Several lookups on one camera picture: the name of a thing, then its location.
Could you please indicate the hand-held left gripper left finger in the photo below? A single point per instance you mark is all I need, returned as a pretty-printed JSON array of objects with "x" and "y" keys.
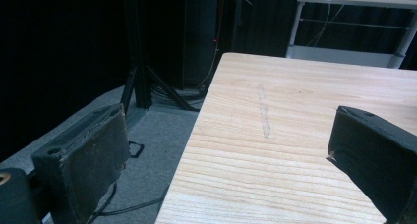
[{"x": 88, "y": 158}]

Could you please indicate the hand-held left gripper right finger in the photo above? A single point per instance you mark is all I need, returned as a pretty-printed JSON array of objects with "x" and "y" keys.
[{"x": 377, "y": 158}]

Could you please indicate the black metal stand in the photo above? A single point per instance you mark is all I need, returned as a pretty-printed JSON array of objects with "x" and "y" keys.
[{"x": 141, "y": 70}]

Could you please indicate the white metal cart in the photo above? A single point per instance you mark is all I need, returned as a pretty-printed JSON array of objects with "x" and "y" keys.
[{"x": 347, "y": 53}]

